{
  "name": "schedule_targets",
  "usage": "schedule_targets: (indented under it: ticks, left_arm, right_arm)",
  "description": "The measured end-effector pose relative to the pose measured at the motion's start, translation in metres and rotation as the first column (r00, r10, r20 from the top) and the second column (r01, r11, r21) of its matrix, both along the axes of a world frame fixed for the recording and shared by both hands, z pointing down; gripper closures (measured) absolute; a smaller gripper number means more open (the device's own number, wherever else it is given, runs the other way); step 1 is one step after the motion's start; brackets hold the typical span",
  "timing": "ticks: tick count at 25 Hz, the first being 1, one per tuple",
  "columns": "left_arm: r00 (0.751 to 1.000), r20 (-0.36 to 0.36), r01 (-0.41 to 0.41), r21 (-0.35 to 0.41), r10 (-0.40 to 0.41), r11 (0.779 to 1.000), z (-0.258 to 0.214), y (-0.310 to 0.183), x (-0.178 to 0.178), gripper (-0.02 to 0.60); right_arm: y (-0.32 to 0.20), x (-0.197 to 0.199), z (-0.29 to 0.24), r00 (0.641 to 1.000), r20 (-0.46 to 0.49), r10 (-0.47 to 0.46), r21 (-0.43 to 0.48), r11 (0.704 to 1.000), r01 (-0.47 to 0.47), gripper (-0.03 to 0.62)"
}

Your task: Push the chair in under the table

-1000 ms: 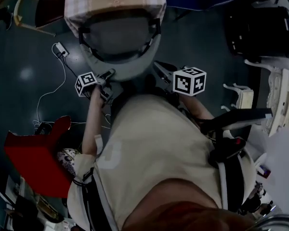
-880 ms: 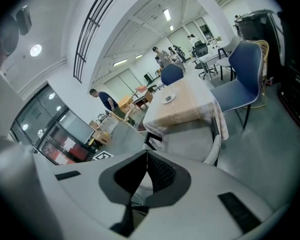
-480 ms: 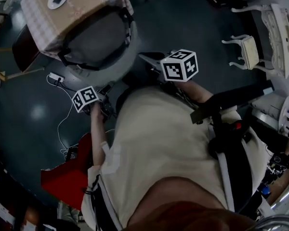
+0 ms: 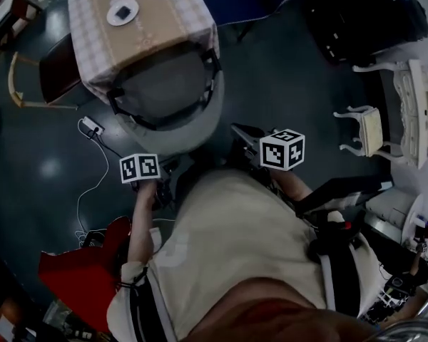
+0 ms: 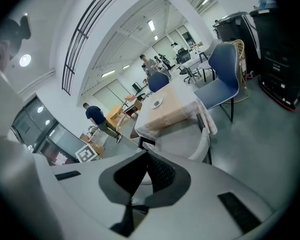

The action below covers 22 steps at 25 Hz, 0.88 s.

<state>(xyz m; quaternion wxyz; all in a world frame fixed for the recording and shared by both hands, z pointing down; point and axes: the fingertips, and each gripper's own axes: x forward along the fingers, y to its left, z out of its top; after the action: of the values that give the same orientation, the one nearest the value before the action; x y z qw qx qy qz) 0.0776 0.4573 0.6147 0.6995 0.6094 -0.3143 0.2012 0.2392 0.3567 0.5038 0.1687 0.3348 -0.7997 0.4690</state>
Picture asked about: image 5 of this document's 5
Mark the white round plate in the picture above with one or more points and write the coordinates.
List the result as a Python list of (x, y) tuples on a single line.
[(160, 105)]

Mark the round ceiling lamp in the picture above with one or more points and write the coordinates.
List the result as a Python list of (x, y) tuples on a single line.
[(25, 60)]

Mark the light wooden desk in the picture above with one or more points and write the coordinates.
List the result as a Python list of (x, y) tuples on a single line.
[(113, 115)]

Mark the black ceiling grille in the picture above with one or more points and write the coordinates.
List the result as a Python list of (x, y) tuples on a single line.
[(90, 24)]

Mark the white sink cabinet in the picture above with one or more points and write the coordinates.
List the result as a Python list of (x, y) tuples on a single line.
[(133, 104)]

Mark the table with checked tablecloth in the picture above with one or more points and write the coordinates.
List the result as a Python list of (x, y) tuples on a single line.
[(170, 111)]

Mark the black office chair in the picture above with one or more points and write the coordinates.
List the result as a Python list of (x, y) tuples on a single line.
[(183, 56)]

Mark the cardboard box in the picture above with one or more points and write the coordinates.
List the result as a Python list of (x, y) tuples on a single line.
[(95, 146)]

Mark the white desk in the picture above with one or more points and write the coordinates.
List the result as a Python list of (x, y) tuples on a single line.
[(193, 65)]

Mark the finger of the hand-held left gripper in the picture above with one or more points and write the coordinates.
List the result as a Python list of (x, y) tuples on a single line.
[(202, 216)]

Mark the black head-mounted camera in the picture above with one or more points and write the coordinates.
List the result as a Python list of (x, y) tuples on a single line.
[(17, 36)]

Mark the small dark square item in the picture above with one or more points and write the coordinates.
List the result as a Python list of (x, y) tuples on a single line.
[(156, 102)]

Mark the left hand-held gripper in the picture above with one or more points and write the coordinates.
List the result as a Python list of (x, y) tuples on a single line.
[(86, 154)]

